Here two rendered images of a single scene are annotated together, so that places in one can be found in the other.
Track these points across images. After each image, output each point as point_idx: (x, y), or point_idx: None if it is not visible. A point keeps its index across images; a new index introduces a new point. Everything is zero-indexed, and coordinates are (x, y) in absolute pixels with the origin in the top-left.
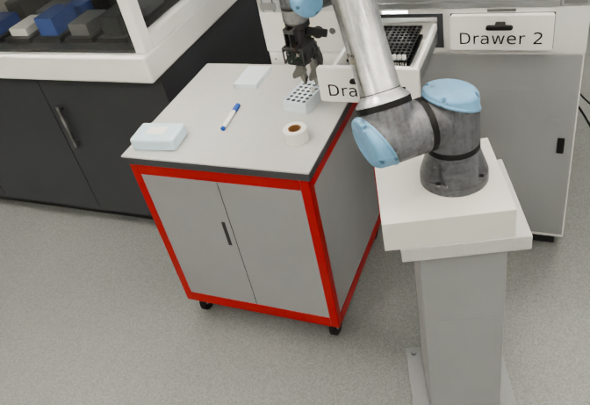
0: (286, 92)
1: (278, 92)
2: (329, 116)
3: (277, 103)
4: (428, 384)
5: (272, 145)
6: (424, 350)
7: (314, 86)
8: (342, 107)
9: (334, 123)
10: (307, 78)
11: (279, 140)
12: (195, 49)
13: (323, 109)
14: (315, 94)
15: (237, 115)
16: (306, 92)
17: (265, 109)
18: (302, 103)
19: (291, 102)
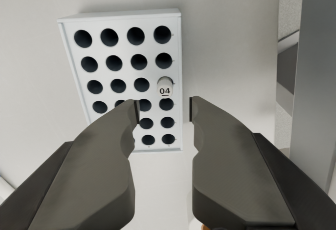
0: (27, 49)
1: (2, 58)
2: (247, 118)
3: (55, 110)
4: (286, 111)
5: (172, 218)
6: (290, 109)
7: (145, 46)
8: (271, 71)
9: (270, 138)
10: (137, 102)
11: (175, 207)
12: None
13: (214, 96)
14: (182, 93)
15: (13, 177)
16: (143, 94)
17: (52, 141)
18: (172, 152)
19: (134, 153)
